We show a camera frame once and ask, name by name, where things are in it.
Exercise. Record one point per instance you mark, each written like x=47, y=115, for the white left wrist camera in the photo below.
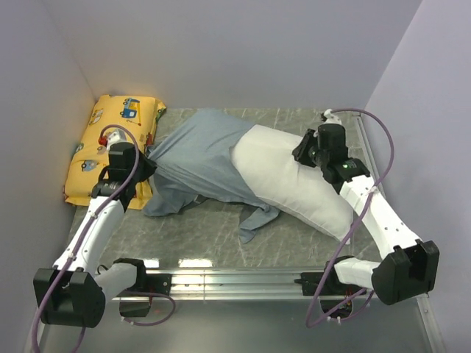
x=109, y=139

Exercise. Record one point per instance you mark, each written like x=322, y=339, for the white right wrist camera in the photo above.
x=328, y=117

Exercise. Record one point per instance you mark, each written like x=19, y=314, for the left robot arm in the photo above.
x=69, y=293

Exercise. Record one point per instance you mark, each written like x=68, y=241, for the white pillow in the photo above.
x=263, y=158

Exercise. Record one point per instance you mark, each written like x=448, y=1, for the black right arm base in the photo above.
x=333, y=292

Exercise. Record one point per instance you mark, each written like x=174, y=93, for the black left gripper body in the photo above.
x=144, y=168

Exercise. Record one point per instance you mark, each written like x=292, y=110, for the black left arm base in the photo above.
x=137, y=302

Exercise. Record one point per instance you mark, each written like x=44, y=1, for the blue pillowcase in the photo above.
x=194, y=163

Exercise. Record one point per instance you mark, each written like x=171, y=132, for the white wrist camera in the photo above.
x=109, y=139
x=328, y=117

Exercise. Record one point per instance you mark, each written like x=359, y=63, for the aluminium side rail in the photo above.
x=364, y=140

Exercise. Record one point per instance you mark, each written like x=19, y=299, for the aluminium mounting rail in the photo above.
x=227, y=284

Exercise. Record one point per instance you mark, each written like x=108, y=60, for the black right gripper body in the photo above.
x=309, y=153

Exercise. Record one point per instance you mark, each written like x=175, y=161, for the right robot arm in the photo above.
x=408, y=265

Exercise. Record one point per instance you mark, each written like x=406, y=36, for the yellow cartoon-car pillow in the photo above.
x=123, y=116

